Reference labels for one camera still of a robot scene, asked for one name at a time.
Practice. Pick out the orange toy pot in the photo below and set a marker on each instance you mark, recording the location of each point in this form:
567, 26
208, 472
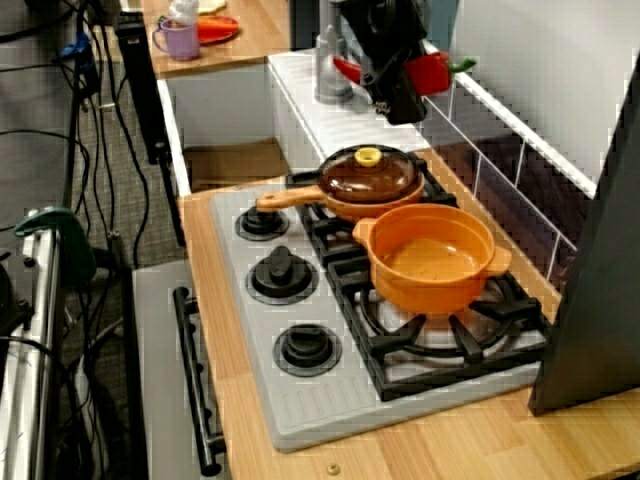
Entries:
425, 290

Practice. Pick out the black burner grate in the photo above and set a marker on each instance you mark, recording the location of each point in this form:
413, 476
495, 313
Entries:
320, 230
425, 370

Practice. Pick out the black stove knob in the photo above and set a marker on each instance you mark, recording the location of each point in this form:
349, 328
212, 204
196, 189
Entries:
307, 347
260, 222
280, 275

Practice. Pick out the black slanted panel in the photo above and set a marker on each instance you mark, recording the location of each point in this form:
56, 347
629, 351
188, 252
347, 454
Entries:
600, 275

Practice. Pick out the orange toy carrot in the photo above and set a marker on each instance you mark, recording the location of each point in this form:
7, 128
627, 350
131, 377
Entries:
215, 24

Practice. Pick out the red plastic plate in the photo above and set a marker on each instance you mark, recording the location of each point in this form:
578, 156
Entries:
220, 35

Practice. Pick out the black vertical stand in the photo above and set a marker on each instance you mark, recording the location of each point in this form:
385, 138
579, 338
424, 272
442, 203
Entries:
142, 90

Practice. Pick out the white toy sink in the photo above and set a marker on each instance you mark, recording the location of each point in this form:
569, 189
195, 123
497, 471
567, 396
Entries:
300, 100

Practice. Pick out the orange toy frying pan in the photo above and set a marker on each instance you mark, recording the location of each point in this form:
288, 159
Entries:
290, 199

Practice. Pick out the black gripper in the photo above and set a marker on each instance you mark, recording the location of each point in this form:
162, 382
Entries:
385, 55

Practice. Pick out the grey toy stove plate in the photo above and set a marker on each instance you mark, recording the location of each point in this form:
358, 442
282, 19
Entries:
320, 410

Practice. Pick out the brass screw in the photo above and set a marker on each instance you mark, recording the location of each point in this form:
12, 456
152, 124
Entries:
332, 468

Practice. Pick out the purple plastic cup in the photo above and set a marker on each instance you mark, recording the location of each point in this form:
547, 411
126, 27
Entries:
180, 42

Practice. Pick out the aluminium frame rail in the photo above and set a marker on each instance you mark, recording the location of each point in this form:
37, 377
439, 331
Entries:
40, 325

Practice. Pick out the white toy oven front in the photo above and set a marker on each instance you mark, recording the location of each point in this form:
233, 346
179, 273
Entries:
155, 375

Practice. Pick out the cream round plate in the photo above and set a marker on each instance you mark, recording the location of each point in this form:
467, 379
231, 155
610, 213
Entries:
210, 5

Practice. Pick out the brown glass lid yellow knob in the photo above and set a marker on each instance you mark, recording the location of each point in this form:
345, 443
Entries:
350, 185

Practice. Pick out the small white toy figure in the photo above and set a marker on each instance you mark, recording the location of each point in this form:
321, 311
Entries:
182, 12

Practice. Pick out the red toy pepper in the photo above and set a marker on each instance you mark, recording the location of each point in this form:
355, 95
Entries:
430, 75

